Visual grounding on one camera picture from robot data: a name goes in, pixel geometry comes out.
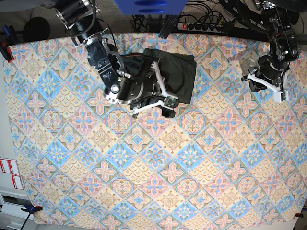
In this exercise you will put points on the blue plastic box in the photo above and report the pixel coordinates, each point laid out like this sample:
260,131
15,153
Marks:
148,7

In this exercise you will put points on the orange clamp lower right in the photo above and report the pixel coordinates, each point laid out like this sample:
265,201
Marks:
299,215

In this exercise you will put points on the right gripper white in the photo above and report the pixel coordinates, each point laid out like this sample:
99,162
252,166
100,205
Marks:
154,93

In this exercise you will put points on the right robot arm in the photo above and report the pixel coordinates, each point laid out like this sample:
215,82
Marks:
84,28

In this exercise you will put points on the dark green long-sleeve shirt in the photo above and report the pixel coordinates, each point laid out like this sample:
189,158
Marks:
179,70

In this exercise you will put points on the white power strip red switch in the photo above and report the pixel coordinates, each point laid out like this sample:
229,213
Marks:
199,27

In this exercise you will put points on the patterned colourful tablecloth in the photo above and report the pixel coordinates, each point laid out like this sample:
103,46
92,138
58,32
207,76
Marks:
231,159

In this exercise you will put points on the white red-framed labels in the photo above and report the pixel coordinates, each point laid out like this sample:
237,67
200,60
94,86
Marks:
10,167

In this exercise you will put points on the black round stool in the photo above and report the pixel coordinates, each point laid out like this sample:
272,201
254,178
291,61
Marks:
36,29

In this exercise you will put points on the blue clamp upper left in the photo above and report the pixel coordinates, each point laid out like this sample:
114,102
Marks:
5,46

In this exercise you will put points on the black remote control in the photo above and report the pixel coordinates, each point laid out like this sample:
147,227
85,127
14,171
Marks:
169,24

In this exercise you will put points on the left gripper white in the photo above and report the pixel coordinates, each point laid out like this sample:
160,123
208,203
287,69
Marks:
272,80

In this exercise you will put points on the blue clamp lower left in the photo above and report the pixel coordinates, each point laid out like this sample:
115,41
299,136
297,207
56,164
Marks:
30,210

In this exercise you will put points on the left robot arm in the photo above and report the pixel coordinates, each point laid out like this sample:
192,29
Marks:
274,21

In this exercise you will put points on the blue clamp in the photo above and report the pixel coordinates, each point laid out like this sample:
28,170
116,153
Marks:
30,210
5,46

